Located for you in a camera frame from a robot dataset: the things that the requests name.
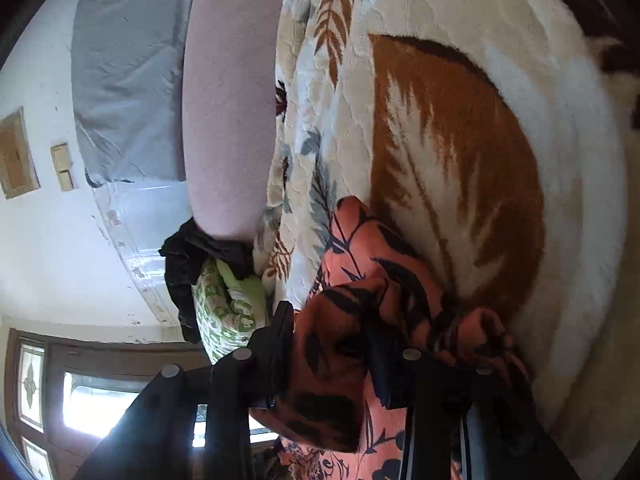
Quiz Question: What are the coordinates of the orange black floral garment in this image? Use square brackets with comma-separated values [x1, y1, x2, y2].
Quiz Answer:
[253, 196, 526, 479]

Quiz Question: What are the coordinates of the green white patterned cloth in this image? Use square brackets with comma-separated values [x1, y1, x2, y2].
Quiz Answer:
[192, 259, 269, 364]

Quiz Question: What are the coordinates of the cream leaf pattern blanket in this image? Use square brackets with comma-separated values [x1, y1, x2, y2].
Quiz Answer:
[257, 0, 639, 479]

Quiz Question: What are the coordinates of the grey pillow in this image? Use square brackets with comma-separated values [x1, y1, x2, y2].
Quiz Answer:
[70, 0, 193, 188]

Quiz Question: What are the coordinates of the pink quilted bolster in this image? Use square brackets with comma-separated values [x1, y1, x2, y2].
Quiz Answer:
[182, 0, 282, 242]

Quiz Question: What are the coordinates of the wooden window frame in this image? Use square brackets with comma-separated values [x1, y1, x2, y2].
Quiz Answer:
[3, 327, 281, 480]

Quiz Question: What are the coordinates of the wooden framed wall panel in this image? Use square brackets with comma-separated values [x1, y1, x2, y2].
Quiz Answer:
[0, 107, 40, 200]

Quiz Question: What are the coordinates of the beige wall switch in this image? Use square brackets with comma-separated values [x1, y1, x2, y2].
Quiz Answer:
[51, 143, 75, 192]

